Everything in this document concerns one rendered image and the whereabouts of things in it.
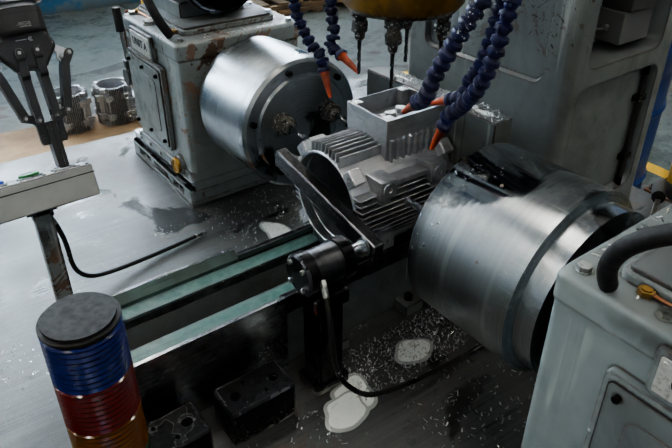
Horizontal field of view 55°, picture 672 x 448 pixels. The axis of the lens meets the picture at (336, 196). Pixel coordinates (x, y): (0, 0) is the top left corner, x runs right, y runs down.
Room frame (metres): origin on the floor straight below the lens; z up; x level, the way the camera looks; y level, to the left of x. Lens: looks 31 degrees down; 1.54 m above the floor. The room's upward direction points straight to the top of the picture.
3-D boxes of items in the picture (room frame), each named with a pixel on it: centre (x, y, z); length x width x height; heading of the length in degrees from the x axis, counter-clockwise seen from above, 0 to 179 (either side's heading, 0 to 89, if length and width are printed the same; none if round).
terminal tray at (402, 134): (0.95, -0.10, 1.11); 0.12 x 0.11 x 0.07; 126
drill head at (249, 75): (1.21, 0.15, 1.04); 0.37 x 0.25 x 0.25; 37
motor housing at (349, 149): (0.93, -0.06, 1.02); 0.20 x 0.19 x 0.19; 126
